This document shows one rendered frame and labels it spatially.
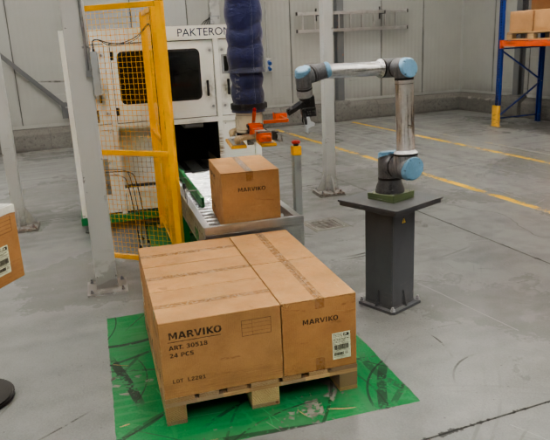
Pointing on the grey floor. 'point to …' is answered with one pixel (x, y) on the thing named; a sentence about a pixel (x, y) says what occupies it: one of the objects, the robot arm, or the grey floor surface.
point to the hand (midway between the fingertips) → (305, 128)
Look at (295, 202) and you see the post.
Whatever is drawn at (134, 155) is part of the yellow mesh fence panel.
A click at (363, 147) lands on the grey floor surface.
